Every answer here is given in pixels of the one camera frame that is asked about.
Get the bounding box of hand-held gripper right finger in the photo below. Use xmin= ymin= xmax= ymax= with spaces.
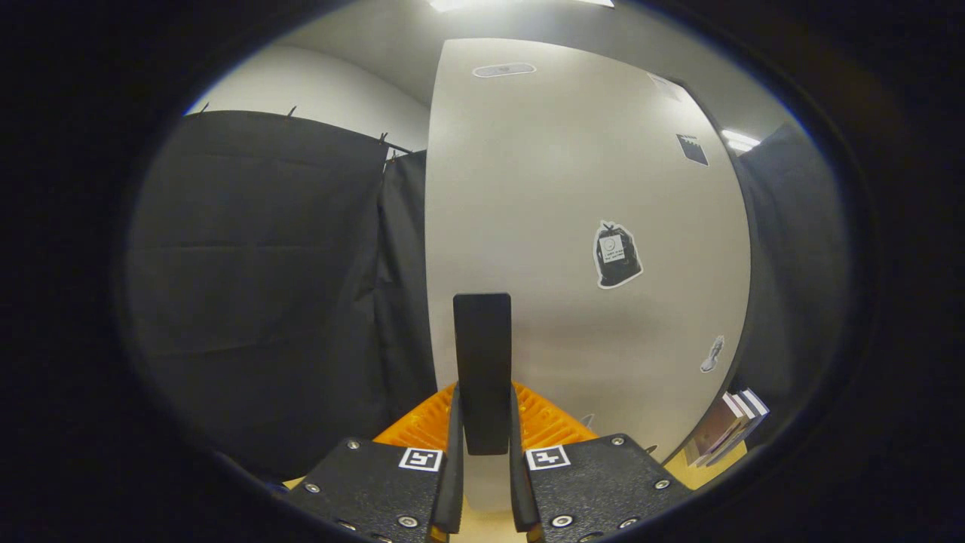
xmin=509 ymin=382 xmax=694 ymax=543

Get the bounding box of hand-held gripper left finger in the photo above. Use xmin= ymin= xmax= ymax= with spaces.
xmin=283 ymin=382 xmax=464 ymax=543

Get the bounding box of black door handle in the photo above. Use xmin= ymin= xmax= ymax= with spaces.
xmin=453 ymin=293 xmax=513 ymax=456

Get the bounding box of light grey cabinet door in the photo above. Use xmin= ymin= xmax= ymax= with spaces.
xmin=424 ymin=38 xmax=752 ymax=514

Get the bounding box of maroon book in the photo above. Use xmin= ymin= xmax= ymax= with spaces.
xmin=685 ymin=398 xmax=743 ymax=467

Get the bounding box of pale-spined book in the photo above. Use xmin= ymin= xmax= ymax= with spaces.
xmin=705 ymin=392 xmax=758 ymax=461

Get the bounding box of black backdrop cloth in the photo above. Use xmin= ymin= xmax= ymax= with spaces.
xmin=124 ymin=109 xmax=853 ymax=483

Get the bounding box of large ceiling light panel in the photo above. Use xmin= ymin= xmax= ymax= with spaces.
xmin=430 ymin=0 xmax=615 ymax=12

